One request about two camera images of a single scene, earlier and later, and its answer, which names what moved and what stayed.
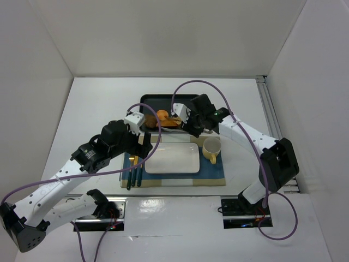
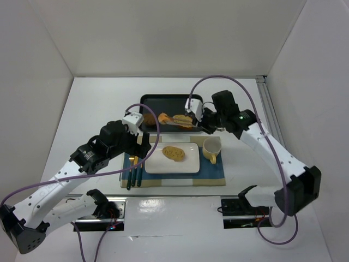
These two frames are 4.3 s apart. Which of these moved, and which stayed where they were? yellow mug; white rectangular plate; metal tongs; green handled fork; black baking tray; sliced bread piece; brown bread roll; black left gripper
Moved: metal tongs; sliced bread piece
Stayed: black baking tray; black left gripper; yellow mug; brown bread roll; white rectangular plate; green handled fork
